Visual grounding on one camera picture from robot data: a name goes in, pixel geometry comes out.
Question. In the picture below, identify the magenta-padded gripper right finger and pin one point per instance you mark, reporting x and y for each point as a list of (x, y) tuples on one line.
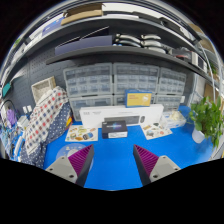
[(156, 167)]

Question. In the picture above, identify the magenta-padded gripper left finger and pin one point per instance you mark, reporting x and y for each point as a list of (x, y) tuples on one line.
[(71, 168)]

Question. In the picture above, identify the large colourful sticker sheet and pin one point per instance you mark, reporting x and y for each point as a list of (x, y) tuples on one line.
[(81, 134)]

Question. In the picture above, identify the small colourful sticker sheet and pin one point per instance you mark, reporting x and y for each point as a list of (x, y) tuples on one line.
[(156, 131)]

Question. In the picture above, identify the small yellow object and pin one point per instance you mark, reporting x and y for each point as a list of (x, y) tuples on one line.
[(69, 122)]

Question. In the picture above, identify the small black box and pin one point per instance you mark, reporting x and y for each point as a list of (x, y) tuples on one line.
[(114, 128)]

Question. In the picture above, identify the red blue checkered cloth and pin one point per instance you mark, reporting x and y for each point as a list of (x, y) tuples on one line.
[(45, 116)]

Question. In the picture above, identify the long white keyboard box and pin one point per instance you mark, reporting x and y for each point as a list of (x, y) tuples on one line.
[(96, 115)]

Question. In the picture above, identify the green plant in white pot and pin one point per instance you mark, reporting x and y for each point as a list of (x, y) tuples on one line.
[(208, 120)]

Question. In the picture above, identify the yellow and blue box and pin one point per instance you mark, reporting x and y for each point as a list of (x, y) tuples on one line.
[(138, 99)]

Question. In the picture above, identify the small purple object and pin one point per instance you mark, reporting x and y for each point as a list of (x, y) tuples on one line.
[(11, 117)]

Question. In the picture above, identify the white woven basket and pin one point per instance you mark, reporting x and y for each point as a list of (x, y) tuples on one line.
[(43, 88)]

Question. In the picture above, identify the small teal object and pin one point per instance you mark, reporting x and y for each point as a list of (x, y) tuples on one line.
[(6, 89)]

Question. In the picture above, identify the dark shelf unit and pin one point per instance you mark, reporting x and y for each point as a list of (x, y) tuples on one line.
[(110, 50)]

